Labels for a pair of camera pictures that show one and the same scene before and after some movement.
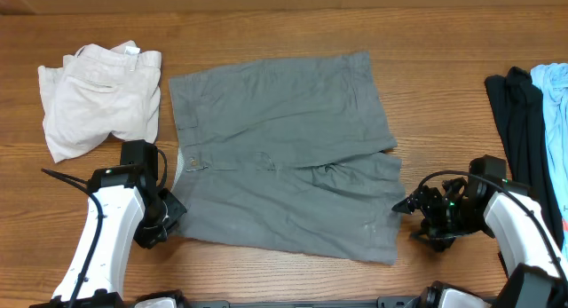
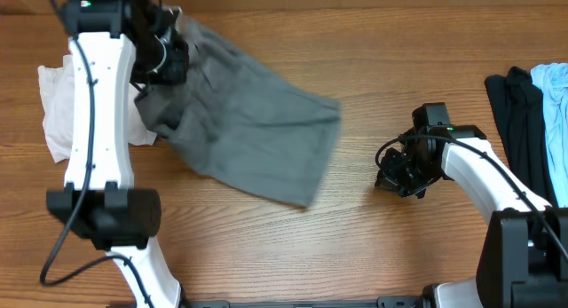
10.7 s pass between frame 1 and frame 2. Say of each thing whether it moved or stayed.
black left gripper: moved
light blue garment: stayed
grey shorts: moved
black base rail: stayed
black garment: stayed
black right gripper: moved
